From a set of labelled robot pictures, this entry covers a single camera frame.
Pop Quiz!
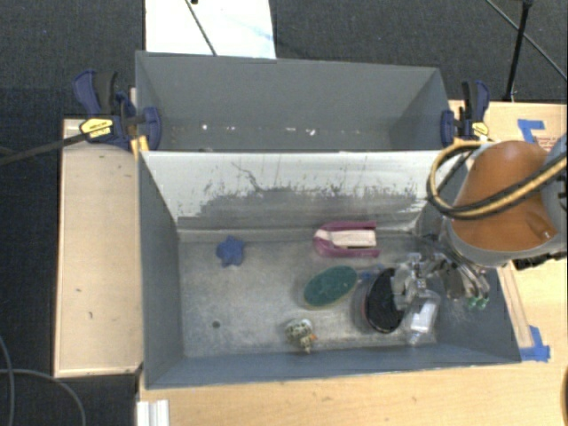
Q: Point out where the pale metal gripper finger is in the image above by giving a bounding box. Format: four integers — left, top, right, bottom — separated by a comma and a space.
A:
396, 281, 430, 311
396, 260, 428, 284

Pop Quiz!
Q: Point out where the black oval disc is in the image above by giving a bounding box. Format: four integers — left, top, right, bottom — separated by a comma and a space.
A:
352, 267, 407, 335

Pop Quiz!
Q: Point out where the purple and white box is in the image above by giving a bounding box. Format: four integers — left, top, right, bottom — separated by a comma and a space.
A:
312, 220, 383, 260

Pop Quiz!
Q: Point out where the green oval sponge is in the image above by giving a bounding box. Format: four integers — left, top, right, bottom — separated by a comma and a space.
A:
303, 264, 359, 309

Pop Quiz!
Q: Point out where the green and yellow toy turtle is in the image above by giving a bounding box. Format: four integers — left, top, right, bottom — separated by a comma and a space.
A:
284, 318, 318, 355

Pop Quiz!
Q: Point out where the grey metal bin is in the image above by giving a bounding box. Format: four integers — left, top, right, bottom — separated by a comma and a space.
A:
134, 50, 523, 391

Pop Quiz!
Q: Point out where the blue star-shaped toy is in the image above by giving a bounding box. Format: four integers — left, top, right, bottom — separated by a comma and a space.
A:
216, 235, 248, 269

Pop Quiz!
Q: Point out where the pale wood board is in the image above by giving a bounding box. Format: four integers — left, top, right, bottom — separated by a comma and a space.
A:
52, 117, 146, 379

